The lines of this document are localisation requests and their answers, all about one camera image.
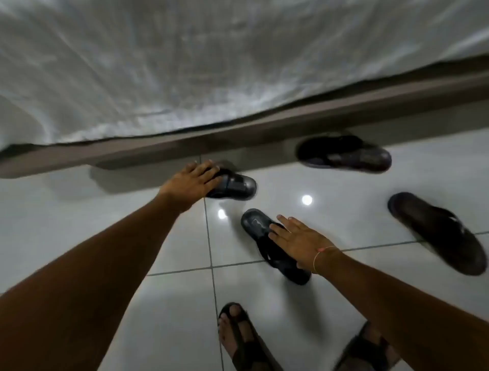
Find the person's foot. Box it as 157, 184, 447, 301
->
219, 304, 261, 362
357, 324, 401, 369

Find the black strapped slide sandal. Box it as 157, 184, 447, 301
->
294, 133, 393, 175
206, 167, 257, 202

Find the black flip-flop sandal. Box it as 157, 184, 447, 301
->
240, 208, 312, 286
387, 191, 488, 277

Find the person's right hand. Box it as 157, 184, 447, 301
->
268, 215, 339, 274

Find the person's right foot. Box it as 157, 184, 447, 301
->
357, 324, 401, 369

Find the person's left hand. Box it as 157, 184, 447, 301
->
158, 160, 224, 214

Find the brown wooden bed frame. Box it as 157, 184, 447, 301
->
0, 57, 489, 180

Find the person's right forearm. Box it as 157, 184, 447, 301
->
313, 248, 489, 371

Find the worn black right sandal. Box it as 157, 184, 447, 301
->
334, 321, 402, 371

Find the person's left forearm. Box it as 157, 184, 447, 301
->
0, 193, 182, 371

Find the white bed sheet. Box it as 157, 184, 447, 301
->
0, 0, 489, 152

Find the thin thread bracelet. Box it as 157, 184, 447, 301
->
312, 246, 341, 275

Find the worn black left sandal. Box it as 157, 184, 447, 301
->
217, 302, 284, 371

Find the person's left foot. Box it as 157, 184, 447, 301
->
219, 304, 261, 362

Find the worn black sandal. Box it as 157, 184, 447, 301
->
334, 321, 402, 371
217, 302, 284, 371

